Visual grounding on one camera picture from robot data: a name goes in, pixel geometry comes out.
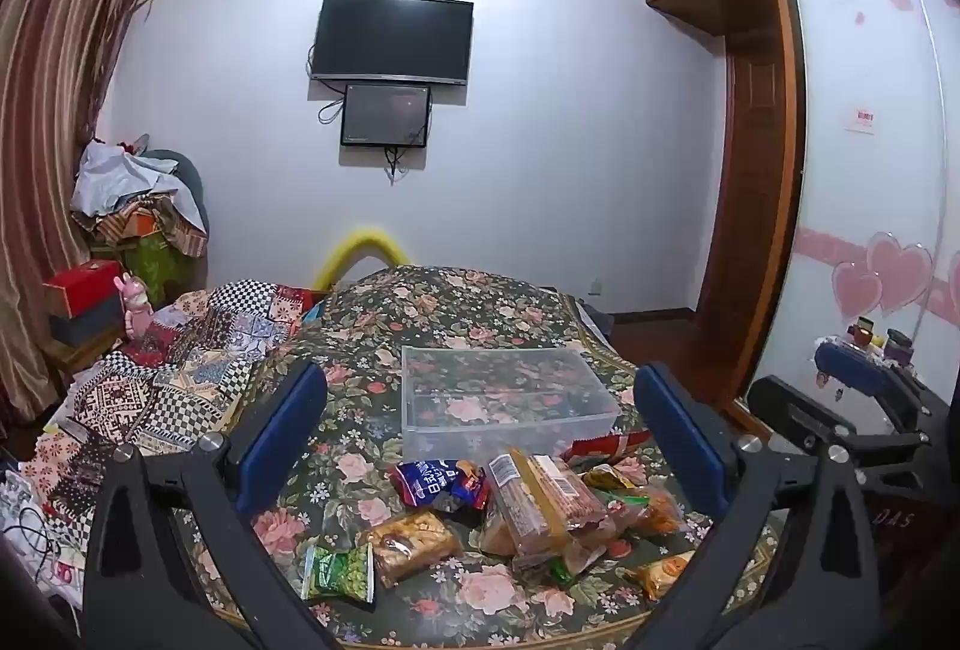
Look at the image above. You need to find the long biscuit packet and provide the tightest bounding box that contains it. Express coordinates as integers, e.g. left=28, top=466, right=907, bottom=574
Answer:
left=487, top=447, right=610, bottom=557

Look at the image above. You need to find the white sliding wardrobe door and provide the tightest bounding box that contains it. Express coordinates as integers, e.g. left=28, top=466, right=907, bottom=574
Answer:
left=780, top=0, right=960, bottom=400

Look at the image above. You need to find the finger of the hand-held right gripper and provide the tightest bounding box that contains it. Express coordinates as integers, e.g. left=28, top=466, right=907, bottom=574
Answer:
left=816, top=339, right=927, bottom=430
left=748, top=376, right=856, bottom=449

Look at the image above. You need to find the patchwork quilt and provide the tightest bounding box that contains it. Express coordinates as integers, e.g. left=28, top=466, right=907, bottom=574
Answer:
left=21, top=279, right=329, bottom=535

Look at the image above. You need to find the orange fried snack packet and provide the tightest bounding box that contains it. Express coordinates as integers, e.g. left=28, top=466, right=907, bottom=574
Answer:
left=628, top=483, right=689, bottom=536

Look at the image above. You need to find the dark floral blanket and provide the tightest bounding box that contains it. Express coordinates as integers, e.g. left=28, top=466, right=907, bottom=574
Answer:
left=202, top=264, right=782, bottom=650

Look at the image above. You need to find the pink plush toy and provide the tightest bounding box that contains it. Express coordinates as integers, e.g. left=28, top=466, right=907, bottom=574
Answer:
left=114, top=273, right=156, bottom=341

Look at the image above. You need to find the small black monitor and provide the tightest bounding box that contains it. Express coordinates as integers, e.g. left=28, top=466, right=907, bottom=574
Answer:
left=340, top=82, right=434, bottom=149

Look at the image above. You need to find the clear plastic storage box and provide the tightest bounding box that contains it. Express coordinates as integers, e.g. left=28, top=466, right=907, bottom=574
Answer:
left=401, top=345, right=624, bottom=464

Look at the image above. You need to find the yellow orange snack packet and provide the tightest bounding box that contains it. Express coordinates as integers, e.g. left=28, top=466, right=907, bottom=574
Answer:
left=619, top=549, right=699, bottom=603

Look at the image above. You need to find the striped brown curtain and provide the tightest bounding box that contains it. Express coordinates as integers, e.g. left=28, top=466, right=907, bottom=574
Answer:
left=0, top=0, right=167, bottom=426

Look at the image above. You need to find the blue snack packet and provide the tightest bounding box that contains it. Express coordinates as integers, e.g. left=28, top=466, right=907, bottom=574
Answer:
left=387, top=459, right=460, bottom=511

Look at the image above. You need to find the green floral cloth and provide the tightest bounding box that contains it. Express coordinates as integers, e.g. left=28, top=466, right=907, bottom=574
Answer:
left=124, top=230, right=187, bottom=308

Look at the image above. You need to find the grey chair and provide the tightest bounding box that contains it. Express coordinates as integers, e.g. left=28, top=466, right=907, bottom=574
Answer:
left=142, top=149, right=209, bottom=227

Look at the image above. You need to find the golden bread packet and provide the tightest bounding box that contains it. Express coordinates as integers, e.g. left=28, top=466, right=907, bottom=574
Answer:
left=358, top=507, right=465, bottom=589

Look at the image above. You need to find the small multicoloured snack packet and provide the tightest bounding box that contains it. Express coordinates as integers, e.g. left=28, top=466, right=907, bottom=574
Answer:
left=450, top=460, right=494, bottom=510

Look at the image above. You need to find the red box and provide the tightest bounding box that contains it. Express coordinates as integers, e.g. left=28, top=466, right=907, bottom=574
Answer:
left=43, top=258, right=125, bottom=319

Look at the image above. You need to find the yellow green snack packet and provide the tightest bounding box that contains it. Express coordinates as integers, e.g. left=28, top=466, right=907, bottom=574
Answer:
left=583, top=465, right=640, bottom=495

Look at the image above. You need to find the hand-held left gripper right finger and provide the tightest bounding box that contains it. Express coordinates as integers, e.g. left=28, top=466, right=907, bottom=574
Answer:
left=622, top=363, right=880, bottom=650

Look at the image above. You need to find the pile of clothes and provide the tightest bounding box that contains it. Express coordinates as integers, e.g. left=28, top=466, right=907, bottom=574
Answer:
left=71, top=135, right=211, bottom=257

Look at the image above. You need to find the small bun packet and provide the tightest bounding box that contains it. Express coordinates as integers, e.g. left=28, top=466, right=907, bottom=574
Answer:
left=478, top=507, right=526, bottom=557

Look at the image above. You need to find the grey box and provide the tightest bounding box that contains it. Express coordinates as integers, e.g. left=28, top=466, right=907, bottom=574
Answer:
left=49, top=299, right=127, bottom=349

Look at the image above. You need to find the yellow foam tube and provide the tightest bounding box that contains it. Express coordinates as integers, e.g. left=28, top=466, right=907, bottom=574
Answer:
left=313, top=228, right=415, bottom=293

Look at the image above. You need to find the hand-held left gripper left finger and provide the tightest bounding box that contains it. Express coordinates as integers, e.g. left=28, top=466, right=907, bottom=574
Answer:
left=82, top=361, right=335, bottom=650

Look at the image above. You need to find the red snack packet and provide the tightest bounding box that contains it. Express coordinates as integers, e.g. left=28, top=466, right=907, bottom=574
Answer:
left=571, top=429, right=655, bottom=461

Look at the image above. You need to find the tangled black cable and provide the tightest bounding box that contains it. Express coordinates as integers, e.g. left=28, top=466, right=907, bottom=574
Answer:
left=11, top=504, right=65, bottom=580

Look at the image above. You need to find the large black television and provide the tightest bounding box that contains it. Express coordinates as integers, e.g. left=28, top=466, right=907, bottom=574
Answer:
left=311, top=0, right=475, bottom=89

